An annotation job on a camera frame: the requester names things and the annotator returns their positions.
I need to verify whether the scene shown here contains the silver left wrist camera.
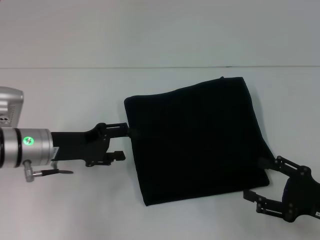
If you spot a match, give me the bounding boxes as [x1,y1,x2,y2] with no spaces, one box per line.
[0,86,25,128]

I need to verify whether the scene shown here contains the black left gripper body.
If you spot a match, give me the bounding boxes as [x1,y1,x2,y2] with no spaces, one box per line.
[50,123,111,168]

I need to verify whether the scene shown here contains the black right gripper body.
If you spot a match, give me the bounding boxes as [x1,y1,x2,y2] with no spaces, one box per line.
[281,171,320,223]

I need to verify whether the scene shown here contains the black shirt with FREE print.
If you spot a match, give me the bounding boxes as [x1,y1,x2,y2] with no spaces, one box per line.
[124,76,275,207]

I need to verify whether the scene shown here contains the reddish left arm cable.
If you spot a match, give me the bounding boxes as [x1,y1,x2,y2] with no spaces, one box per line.
[33,168,74,176]

